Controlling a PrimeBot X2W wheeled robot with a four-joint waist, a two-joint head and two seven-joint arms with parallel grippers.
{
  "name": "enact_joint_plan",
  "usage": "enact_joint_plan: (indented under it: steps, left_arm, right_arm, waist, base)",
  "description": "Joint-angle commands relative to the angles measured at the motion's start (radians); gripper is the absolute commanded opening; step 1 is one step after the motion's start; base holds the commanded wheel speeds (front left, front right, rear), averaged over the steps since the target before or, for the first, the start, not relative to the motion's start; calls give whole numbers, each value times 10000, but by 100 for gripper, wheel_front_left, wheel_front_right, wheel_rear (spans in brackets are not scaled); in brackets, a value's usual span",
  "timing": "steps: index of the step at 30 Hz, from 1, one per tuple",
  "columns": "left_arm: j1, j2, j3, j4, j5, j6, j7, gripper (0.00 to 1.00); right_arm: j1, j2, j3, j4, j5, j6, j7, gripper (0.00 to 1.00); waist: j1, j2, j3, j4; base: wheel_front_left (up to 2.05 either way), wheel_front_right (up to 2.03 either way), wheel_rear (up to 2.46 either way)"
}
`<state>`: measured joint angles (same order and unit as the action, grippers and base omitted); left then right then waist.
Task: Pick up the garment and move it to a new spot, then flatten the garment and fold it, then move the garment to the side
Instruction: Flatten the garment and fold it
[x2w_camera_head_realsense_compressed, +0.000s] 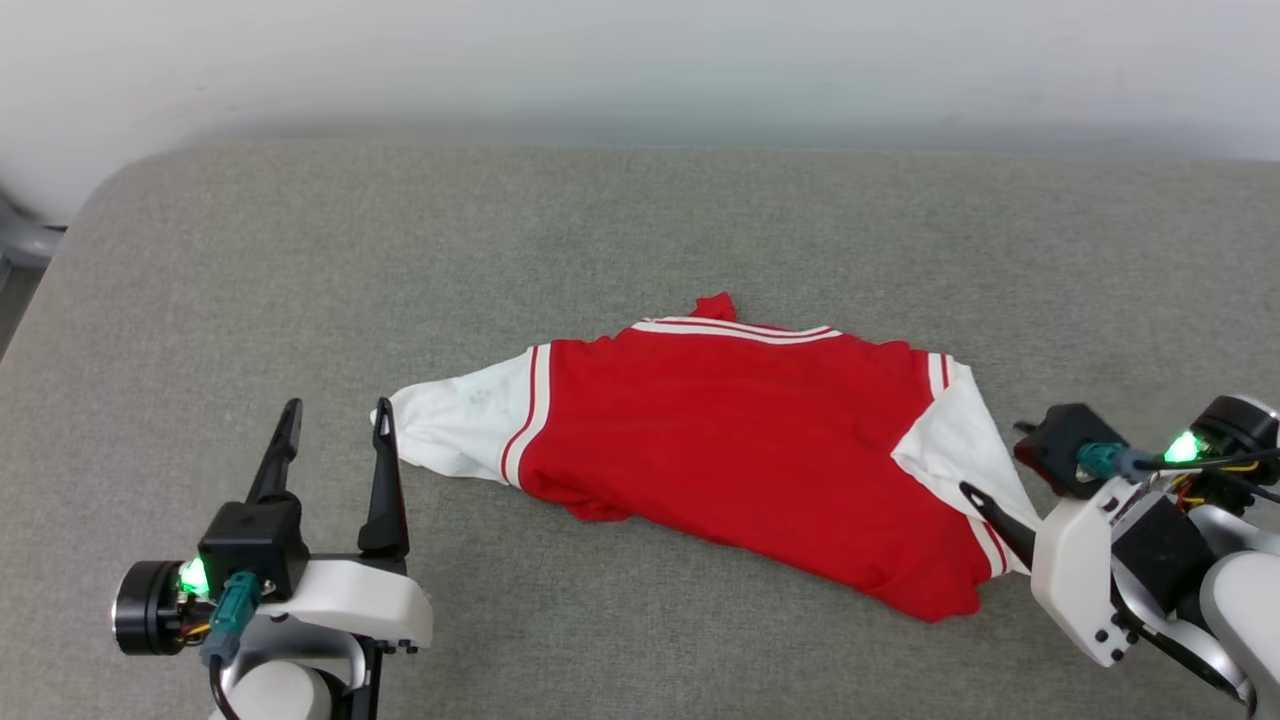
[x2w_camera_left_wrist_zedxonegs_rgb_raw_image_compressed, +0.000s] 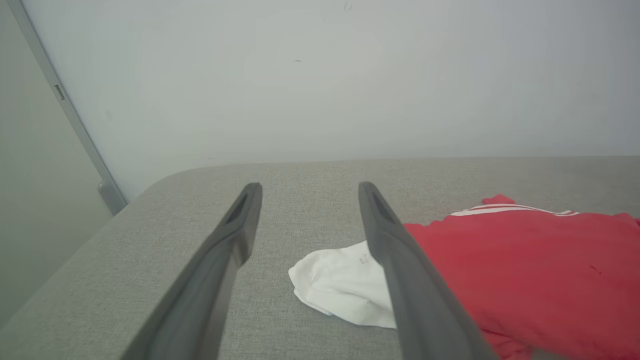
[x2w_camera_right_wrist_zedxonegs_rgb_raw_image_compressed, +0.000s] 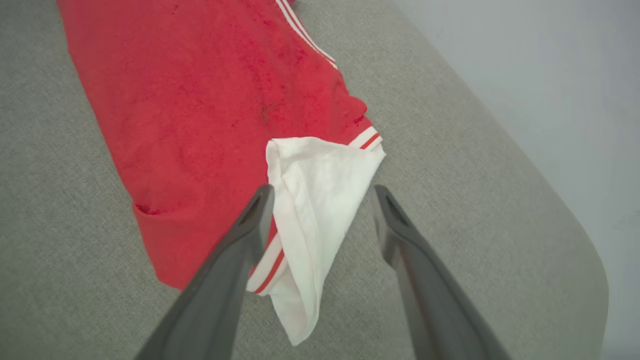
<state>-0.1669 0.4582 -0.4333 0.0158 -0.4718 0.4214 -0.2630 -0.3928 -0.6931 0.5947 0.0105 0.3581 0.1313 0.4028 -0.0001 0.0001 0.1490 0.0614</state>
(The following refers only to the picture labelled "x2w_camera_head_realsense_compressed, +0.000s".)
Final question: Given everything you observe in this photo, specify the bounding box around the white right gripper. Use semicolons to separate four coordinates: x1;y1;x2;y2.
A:
960;395;1280;669

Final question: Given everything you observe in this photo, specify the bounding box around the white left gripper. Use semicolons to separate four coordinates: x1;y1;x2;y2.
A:
112;398;433;656

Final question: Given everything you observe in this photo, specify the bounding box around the red and white t-shirt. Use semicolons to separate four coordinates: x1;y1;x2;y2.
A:
370;292;1041;623

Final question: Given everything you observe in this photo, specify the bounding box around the grey fabric sofa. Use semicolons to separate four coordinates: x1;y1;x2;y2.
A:
0;140;1280;720

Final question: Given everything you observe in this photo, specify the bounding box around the right cable with teal plug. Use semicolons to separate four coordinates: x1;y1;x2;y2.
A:
1077;443;1280;483

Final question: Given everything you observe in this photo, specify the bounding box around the cable with teal plug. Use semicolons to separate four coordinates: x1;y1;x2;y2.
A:
200;572;263;720
1077;443;1280;483

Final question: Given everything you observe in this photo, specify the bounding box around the left cable with teal plug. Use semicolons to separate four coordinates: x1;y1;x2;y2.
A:
200;572;263;720

